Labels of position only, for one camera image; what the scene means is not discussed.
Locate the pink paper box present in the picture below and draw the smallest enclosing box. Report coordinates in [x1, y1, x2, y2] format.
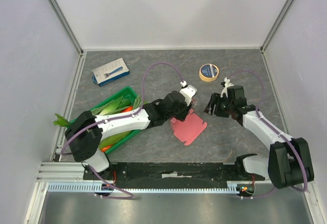
[170, 109, 207, 146]

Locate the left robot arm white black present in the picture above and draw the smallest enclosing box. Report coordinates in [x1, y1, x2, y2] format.
[65, 86, 196, 180]

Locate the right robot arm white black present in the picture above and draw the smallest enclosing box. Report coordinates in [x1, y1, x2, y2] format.
[204, 82, 314, 191]

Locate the blue white razor box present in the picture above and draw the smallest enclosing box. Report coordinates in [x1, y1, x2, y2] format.
[92, 58, 130, 87]

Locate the masking tape roll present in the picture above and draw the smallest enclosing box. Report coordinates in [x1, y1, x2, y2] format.
[199, 63, 219, 82]

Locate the green bean bundle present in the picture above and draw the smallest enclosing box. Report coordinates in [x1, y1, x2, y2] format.
[133, 95, 142, 110]

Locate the orange toy carrot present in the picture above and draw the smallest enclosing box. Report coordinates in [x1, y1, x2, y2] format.
[122, 106, 133, 113]

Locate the green toy leek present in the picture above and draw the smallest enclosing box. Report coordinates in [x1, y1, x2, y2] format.
[91, 96, 132, 115]

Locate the green plastic basket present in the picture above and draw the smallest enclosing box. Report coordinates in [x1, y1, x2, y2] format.
[65, 87, 141, 162]

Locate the green leafy toy vegetable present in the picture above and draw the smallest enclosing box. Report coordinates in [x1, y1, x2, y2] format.
[53, 113, 71, 128]

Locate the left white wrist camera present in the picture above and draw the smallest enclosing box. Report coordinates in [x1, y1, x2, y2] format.
[179, 85, 197, 106]

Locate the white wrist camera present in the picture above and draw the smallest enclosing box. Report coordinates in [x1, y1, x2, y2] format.
[179, 85, 197, 106]
[220, 77, 234, 98]

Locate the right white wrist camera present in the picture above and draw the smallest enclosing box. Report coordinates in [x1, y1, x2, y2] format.
[220, 77, 234, 98]

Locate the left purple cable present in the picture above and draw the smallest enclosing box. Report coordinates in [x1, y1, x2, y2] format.
[60, 62, 187, 199]

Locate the grey slotted cable duct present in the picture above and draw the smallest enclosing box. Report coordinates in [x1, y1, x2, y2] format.
[48, 182, 245, 194]

